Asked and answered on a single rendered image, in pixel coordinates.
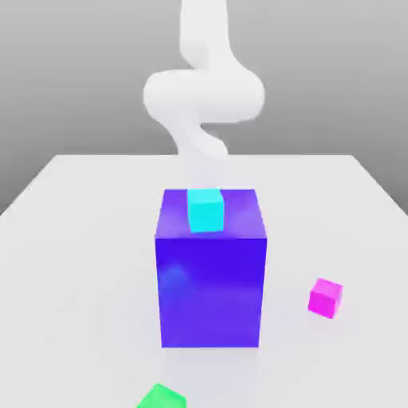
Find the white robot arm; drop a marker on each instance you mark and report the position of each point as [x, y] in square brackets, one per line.
[204, 92]

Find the small cyan cube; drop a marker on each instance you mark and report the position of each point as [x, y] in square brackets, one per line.
[205, 212]

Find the small magenta cube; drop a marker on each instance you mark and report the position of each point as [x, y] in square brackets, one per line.
[324, 299]

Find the small green cube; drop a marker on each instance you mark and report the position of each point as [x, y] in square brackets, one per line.
[162, 398]

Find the large blue box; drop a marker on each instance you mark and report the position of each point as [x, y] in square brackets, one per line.
[210, 287]

